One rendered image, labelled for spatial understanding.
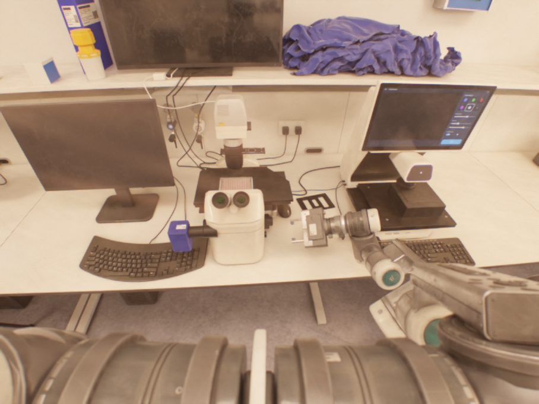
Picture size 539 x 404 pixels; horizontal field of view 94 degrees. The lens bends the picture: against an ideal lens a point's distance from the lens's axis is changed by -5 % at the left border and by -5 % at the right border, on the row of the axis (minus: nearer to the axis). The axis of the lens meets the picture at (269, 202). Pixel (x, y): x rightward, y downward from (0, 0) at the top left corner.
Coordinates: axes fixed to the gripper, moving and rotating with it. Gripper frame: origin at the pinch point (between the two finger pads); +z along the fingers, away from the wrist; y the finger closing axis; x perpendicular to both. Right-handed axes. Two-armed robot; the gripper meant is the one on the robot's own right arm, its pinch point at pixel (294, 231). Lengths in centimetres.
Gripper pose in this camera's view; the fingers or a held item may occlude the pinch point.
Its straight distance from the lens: 101.0
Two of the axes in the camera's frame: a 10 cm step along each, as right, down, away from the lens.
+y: -0.6, -9.5, 3.0
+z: -9.3, 1.6, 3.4
